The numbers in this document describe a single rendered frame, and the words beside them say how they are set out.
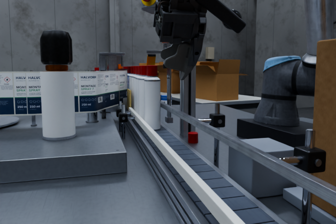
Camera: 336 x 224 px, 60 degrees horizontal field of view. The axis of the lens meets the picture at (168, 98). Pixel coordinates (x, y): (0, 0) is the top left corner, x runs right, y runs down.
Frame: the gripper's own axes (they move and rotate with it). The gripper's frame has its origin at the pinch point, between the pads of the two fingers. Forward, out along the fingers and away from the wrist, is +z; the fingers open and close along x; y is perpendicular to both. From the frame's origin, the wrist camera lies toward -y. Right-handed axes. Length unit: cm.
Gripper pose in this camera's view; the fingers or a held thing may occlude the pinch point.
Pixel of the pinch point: (185, 73)
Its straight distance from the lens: 61.0
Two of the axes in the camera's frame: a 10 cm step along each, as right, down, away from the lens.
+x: 2.1, 5.8, -7.8
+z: -1.2, 8.1, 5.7
